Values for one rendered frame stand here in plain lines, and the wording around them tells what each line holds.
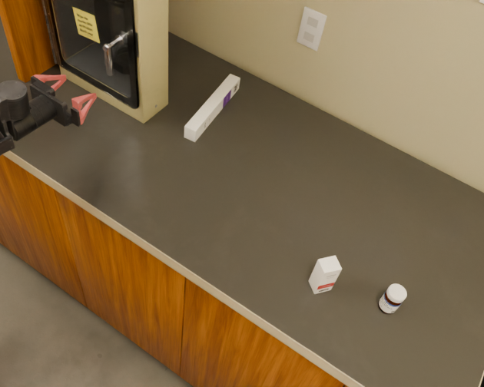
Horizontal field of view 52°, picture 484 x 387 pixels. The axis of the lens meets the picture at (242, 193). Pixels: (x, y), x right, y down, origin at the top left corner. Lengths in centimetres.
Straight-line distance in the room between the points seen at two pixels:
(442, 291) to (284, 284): 38
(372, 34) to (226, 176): 54
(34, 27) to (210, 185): 67
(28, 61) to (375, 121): 103
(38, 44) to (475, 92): 120
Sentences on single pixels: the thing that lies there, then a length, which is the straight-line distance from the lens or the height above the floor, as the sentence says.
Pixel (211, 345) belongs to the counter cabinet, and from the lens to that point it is 150.
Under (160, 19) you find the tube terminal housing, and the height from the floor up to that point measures 124.
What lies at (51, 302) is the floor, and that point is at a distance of 223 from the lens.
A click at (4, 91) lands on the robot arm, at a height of 125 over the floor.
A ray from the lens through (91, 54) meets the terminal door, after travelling 143.
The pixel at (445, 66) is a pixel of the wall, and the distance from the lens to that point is 141.
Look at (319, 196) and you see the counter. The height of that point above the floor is 94.
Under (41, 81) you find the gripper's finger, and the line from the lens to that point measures 123.
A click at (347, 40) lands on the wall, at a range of 147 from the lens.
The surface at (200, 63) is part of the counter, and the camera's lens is 168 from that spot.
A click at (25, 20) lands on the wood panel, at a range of 154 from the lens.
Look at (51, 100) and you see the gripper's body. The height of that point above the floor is 118.
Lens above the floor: 195
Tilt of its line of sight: 51 degrees down
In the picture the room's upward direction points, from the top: 11 degrees clockwise
